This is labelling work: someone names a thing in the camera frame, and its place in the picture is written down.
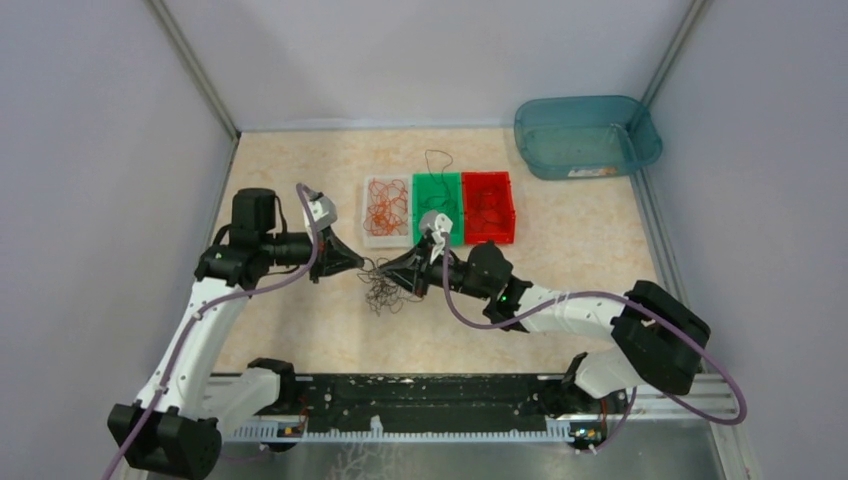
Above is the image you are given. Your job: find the white plastic bin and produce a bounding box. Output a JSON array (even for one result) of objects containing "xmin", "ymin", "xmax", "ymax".
[{"xmin": 360, "ymin": 174, "xmax": 413, "ymax": 249}]

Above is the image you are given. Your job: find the teal translucent tub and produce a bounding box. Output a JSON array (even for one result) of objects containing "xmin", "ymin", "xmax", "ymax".
[{"xmin": 513, "ymin": 95, "xmax": 663, "ymax": 181}]

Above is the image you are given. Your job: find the orange black cable bundle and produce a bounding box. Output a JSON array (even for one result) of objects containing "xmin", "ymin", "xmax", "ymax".
[{"xmin": 357, "ymin": 258, "xmax": 425, "ymax": 318}]

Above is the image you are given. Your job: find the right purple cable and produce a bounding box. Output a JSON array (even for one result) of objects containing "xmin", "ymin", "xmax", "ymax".
[{"xmin": 440, "ymin": 233, "xmax": 749, "ymax": 454}]

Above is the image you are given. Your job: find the green plastic bin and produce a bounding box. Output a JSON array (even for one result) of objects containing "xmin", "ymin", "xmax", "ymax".
[{"xmin": 410, "ymin": 172, "xmax": 465, "ymax": 247}]

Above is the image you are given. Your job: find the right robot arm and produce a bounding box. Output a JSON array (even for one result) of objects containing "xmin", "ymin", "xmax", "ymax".
[{"xmin": 377, "ymin": 240, "xmax": 711, "ymax": 412}]

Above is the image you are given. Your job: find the dark brown cable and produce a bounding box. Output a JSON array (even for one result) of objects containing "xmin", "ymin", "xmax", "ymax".
[{"xmin": 471, "ymin": 185, "xmax": 511, "ymax": 236}]

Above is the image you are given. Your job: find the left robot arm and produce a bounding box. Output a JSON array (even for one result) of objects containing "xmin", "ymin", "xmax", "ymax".
[{"xmin": 102, "ymin": 183, "xmax": 364, "ymax": 479}]

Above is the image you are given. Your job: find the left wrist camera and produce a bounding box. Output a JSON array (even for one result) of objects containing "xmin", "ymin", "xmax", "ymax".
[{"xmin": 303, "ymin": 189, "xmax": 338, "ymax": 234}]

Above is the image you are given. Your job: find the red plastic bin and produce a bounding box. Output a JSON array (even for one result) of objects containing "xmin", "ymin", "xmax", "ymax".
[{"xmin": 461, "ymin": 171, "xmax": 516, "ymax": 245}]

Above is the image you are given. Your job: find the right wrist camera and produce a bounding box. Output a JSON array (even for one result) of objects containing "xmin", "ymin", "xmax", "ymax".
[{"xmin": 418, "ymin": 210, "xmax": 453, "ymax": 264}]

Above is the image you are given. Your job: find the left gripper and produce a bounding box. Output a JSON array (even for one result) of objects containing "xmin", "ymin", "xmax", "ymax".
[{"xmin": 261, "ymin": 225, "xmax": 365, "ymax": 284}]

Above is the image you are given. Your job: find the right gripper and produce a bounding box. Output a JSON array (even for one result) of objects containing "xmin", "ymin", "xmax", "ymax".
[{"xmin": 378, "ymin": 234, "xmax": 492, "ymax": 300}]

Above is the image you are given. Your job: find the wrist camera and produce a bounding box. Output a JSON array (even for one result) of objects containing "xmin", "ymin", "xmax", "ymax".
[
  {"xmin": 418, "ymin": 210, "xmax": 453, "ymax": 264},
  {"xmin": 303, "ymin": 189, "xmax": 338, "ymax": 234}
]

